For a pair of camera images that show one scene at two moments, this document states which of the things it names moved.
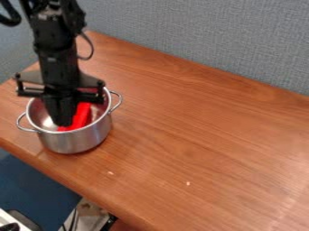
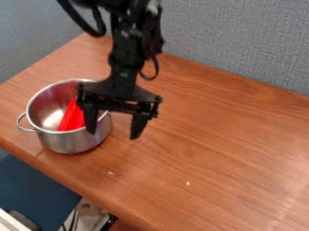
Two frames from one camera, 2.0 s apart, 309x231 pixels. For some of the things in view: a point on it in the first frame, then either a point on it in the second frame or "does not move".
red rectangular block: [81, 117] does not move
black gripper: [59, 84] → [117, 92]
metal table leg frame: [89, 217] does not move
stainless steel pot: [77, 141] does not move
